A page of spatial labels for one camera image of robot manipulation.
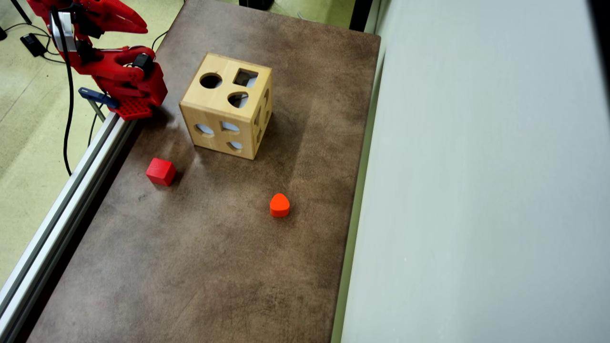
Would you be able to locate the blue bar clamp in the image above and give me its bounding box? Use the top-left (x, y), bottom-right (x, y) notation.
top-left (78, 87), bottom-right (120, 122)

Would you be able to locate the black camera cable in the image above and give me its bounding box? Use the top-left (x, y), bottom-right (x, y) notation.
top-left (50, 10), bottom-right (75, 177)

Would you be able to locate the dark vertical post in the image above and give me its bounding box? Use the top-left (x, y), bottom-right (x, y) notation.
top-left (349, 0), bottom-right (374, 33)

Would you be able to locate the black power adapter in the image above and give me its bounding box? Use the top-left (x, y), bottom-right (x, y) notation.
top-left (20, 33), bottom-right (47, 58)

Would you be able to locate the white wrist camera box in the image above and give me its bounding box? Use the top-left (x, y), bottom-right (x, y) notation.
top-left (50, 11), bottom-right (77, 53)

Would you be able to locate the aluminium profile rail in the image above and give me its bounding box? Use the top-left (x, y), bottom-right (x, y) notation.
top-left (0, 111), bottom-right (139, 343)

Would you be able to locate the wooden shape sorter box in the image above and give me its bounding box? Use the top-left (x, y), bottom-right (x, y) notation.
top-left (179, 52), bottom-right (273, 161)

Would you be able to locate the black tripod leg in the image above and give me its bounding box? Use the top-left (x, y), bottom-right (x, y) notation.
top-left (10, 0), bottom-right (32, 25)

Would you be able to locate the orange rounded triangle block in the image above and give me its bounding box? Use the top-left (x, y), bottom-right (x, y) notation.
top-left (270, 193), bottom-right (290, 218)

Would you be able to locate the thin black adapter cable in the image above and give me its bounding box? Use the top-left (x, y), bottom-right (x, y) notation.
top-left (4, 22), bottom-right (67, 64)

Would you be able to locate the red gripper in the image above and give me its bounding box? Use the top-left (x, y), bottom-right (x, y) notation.
top-left (62, 0), bottom-right (149, 41)

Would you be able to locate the red wooden cube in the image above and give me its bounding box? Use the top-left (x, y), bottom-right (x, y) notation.
top-left (145, 158), bottom-right (177, 187)

